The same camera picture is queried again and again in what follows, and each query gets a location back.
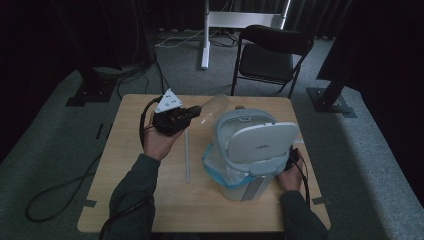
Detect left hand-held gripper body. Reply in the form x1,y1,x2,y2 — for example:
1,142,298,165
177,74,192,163
151,87,192,137

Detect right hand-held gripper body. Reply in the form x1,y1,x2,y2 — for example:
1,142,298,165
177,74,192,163
283,144,305,173

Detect clear plastic cup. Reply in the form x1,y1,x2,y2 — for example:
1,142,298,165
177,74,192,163
198,93,231,130

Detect white grey lidded trash can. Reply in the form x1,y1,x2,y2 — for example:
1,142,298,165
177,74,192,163
212,107,302,202

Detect person's right hand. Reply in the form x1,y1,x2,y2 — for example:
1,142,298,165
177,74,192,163
276,149,306,193

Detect person's left hand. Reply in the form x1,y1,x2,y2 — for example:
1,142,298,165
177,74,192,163
142,112,188,162

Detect white straw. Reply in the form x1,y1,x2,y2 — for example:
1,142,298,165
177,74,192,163
184,128,192,185

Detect clear blue-rimmed bin bag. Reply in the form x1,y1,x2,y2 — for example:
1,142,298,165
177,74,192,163
201,142,258,190

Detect black folding chair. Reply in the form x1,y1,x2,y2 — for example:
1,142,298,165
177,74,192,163
230,24,315,100

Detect white metal stand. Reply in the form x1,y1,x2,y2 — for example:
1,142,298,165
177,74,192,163
200,0,292,71

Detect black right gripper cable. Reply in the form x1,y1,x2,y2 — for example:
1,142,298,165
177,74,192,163
292,149,313,208

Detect black floor cable bundle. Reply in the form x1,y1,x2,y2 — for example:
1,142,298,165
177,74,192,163
114,49,175,100

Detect black stand with base plate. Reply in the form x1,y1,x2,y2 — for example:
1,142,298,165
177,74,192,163
306,66,358,119
65,63,118,108

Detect white floor cable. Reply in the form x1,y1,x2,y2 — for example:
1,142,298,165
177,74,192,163
154,29,206,49

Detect black floor cable loop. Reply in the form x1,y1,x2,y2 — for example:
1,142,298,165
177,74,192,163
25,151,105,224

